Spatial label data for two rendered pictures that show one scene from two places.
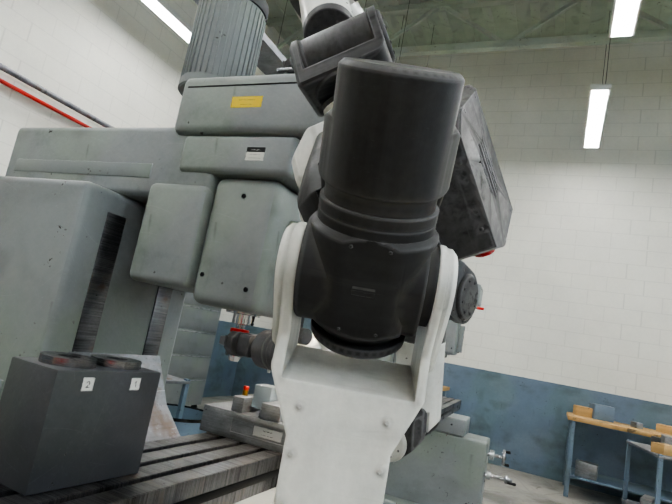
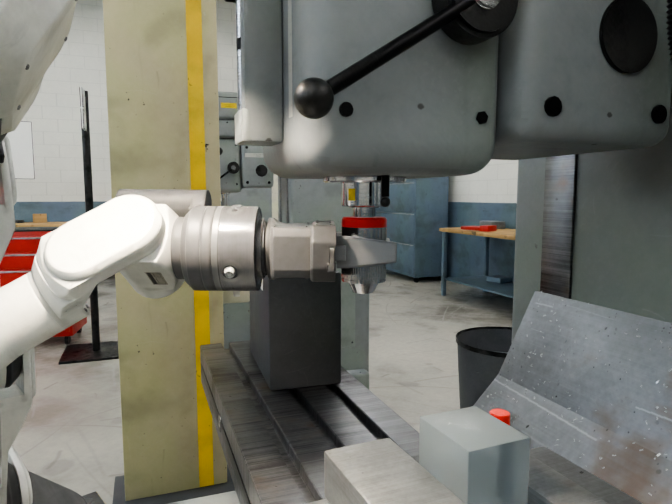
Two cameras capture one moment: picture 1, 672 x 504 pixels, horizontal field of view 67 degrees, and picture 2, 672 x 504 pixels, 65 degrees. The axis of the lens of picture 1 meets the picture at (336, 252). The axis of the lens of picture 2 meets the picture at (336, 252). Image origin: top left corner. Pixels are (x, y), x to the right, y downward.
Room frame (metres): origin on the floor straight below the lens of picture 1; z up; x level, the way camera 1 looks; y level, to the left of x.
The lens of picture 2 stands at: (1.66, -0.21, 1.29)
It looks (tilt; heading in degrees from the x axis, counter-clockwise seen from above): 6 degrees down; 135
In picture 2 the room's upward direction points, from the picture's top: straight up
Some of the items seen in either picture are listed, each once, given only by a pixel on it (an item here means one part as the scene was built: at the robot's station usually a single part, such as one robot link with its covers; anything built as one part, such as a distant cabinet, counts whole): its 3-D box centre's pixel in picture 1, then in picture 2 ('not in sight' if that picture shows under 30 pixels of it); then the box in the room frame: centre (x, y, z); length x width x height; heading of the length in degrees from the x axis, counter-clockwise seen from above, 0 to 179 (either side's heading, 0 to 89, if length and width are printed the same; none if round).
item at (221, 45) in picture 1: (224, 48); not in sight; (1.39, 0.43, 2.05); 0.20 x 0.20 x 0.32
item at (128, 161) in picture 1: (129, 172); not in sight; (1.50, 0.65, 1.66); 0.80 x 0.23 x 0.20; 65
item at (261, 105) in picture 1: (277, 124); not in sight; (1.30, 0.21, 1.81); 0.47 x 0.26 x 0.16; 65
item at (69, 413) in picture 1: (80, 414); (291, 312); (0.94, 0.39, 1.08); 0.22 x 0.12 x 0.20; 152
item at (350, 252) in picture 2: not in sight; (365, 252); (1.31, 0.18, 1.23); 0.06 x 0.02 x 0.03; 47
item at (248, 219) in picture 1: (255, 249); (369, 16); (1.29, 0.20, 1.47); 0.21 x 0.19 x 0.32; 155
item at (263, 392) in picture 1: (266, 396); (471, 465); (1.47, 0.12, 1.10); 0.06 x 0.05 x 0.06; 158
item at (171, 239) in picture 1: (196, 243); (525, 36); (1.37, 0.38, 1.47); 0.24 x 0.19 x 0.26; 155
